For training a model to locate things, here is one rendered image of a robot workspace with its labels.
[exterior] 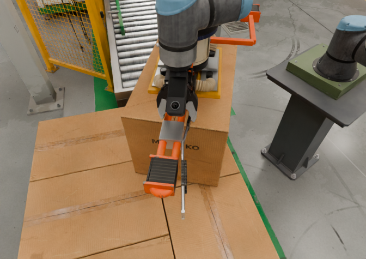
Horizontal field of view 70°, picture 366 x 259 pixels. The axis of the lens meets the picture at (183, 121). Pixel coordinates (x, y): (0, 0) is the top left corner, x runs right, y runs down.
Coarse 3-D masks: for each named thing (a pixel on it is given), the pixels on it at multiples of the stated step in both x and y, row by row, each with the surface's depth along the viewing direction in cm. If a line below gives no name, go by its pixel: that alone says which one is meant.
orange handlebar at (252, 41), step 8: (248, 16) 119; (248, 24) 116; (216, 40) 106; (224, 40) 106; (232, 40) 105; (240, 40) 105; (248, 40) 105; (256, 40) 106; (192, 64) 95; (168, 120) 77; (184, 120) 77; (160, 144) 71; (176, 144) 71; (160, 152) 69; (176, 152) 69; (152, 192) 62; (160, 192) 61; (168, 192) 62
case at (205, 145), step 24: (144, 72) 114; (144, 96) 104; (144, 120) 95; (216, 120) 95; (144, 144) 107; (192, 144) 101; (216, 144) 98; (144, 168) 122; (192, 168) 113; (216, 168) 110
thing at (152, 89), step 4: (156, 64) 114; (156, 68) 113; (160, 68) 112; (164, 68) 108; (156, 72) 110; (160, 72) 108; (164, 72) 107; (152, 76) 109; (164, 76) 108; (152, 80) 107; (152, 84) 105; (148, 88) 104; (152, 88) 104; (156, 88) 104; (160, 88) 104; (148, 92) 104; (152, 92) 104; (156, 92) 104
